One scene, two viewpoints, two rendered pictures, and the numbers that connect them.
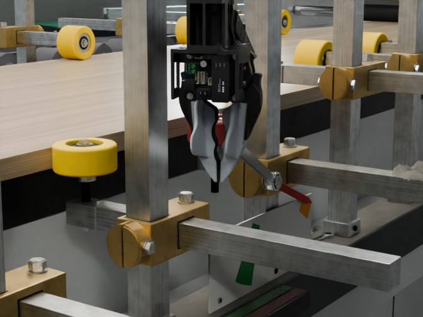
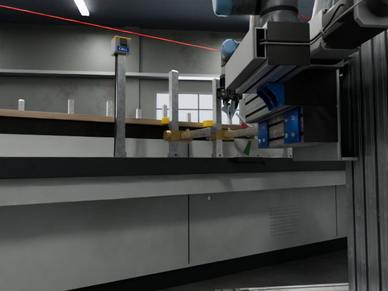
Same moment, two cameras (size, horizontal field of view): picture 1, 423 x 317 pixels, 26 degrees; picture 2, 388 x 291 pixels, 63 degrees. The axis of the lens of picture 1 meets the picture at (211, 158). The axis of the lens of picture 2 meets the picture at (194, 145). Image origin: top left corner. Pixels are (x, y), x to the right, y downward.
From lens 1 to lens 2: 0.86 m
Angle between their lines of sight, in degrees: 30
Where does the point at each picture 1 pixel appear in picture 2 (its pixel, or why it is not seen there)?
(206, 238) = (228, 133)
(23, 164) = (196, 124)
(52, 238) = (205, 146)
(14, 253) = (194, 146)
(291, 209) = not seen: hidden behind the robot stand
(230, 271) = (241, 149)
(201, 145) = (226, 110)
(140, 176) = (215, 119)
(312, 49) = not seen: hidden behind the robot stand
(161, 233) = (219, 132)
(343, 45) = not seen: hidden behind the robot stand
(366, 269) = (254, 129)
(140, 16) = (215, 85)
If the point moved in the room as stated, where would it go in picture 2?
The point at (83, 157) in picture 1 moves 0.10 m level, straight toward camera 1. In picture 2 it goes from (208, 122) to (202, 119)
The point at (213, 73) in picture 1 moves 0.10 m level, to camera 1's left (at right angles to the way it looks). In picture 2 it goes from (224, 91) to (205, 93)
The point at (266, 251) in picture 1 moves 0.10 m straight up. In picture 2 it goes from (238, 132) to (238, 111)
